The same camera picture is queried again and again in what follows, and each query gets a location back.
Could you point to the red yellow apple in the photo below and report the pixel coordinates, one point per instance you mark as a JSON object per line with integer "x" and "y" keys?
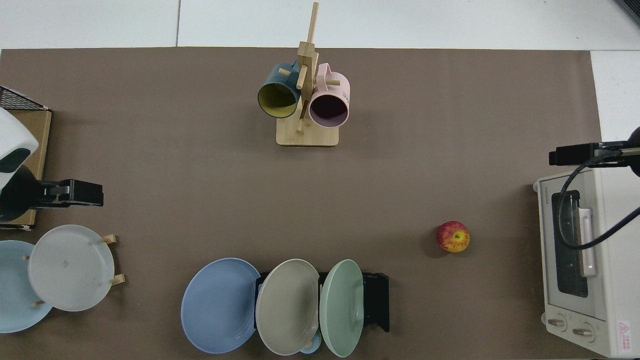
{"x": 453, "y": 237}

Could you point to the small blue round thing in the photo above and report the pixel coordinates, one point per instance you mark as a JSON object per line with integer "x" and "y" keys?
{"x": 312, "y": 346}

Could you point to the black dish rack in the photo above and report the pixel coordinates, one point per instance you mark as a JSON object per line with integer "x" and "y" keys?
{"x": 377, "y": 300}

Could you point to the pink cup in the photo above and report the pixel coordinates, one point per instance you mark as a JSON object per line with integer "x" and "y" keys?
{"x": 328, "y": 111}

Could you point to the wooden plate rack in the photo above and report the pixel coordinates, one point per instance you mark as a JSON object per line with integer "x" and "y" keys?
{"x": 109, "y": 239}

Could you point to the pale toaster oven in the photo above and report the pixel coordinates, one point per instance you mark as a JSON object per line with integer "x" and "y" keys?
{"x": 615, "y": 280}

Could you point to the wooden cup stand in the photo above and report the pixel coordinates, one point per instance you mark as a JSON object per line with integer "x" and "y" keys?
{"x": 307, "y": 137}

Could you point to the beige plate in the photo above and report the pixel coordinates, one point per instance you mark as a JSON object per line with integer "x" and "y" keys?
{"x": 287, "y": 307}

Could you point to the brown table cloth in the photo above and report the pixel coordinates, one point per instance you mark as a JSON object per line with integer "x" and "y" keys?
{"x": 150, "y": 150}

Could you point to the grey white plate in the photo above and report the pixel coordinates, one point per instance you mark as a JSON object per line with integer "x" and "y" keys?
{"x": 70, "y": 267}

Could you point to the green plate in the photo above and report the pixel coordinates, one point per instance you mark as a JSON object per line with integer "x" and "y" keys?
{"x": 340, "y": 310}

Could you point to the light blue plate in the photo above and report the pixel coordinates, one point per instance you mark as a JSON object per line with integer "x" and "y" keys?
{"x": 12, "y": 290}

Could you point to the dark teal cup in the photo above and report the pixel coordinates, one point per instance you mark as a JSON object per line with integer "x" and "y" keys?
{"x": 272, "y": 100}

